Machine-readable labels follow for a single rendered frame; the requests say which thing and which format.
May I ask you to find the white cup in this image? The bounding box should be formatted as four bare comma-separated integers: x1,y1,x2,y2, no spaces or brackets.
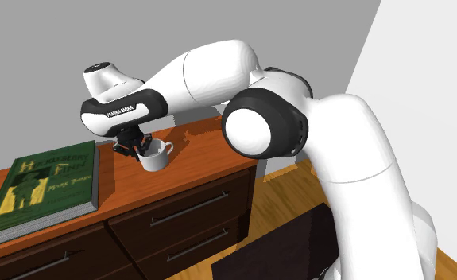
137,138,174,173

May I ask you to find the dark robot stand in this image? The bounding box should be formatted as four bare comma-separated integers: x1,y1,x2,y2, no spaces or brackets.
211,202,342,280

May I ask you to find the green hardcover book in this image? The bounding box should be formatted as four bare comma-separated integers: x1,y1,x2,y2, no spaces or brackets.
0,140,100,247

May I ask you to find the brown wooden chest of drawers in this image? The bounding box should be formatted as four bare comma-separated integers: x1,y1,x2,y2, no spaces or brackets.
0,115,258,280

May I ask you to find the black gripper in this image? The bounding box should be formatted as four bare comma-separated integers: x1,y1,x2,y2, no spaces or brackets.
112,124,154,162

